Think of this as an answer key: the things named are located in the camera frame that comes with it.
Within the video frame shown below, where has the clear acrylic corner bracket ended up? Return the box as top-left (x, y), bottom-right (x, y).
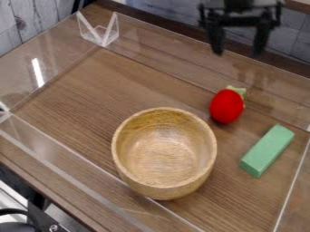
top-left (77, 12), bottom-right (121, 47)

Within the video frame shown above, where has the black cable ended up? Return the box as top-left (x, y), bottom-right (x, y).
top-left (0, 208), bottom-right (34, 232)

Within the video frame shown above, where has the black metal stand base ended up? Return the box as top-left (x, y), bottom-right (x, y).
top-left (27, 201), bottom-right (71, 232)

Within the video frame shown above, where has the wooden bowl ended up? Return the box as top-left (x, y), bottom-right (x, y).
top-left (112, 107), bottom-right (218, 200)

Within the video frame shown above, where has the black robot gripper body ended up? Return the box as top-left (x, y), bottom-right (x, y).
top-left (198, 0), bottom-right (284, 27)

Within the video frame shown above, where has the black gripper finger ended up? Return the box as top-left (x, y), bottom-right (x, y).
top-left (208, 21), bottom-right (226, 55)
top-left (252, 22), bottom-right (273, 56)

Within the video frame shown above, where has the green rectangular block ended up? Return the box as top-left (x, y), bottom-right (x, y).
top-left (240, 124), bottom-right (296, 178)

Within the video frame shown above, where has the red plush strawberry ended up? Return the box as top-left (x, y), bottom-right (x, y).
top-left (210, 85), bottom-right (248, 123)

